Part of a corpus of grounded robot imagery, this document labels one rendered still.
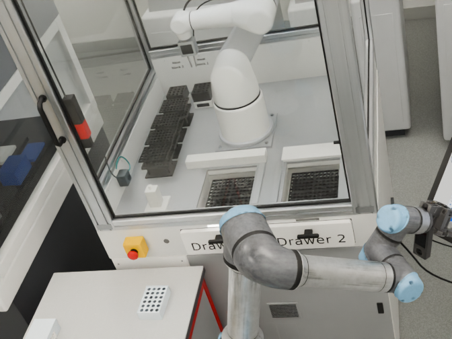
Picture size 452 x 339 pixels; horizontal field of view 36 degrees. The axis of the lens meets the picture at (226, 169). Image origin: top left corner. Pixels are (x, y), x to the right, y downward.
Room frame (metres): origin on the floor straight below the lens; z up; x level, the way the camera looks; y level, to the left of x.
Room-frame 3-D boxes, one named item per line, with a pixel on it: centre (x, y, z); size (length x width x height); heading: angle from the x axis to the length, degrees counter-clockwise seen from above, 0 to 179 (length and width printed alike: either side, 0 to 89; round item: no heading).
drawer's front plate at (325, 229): (1.72, -0.21, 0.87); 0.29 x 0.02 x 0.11; 70
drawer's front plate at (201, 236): (1.82, 0.09, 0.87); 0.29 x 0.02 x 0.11; 70
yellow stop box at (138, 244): (1.92, 0.40, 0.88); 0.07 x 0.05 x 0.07; 70
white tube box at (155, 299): (1.72, 0.38, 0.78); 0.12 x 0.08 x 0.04; 159
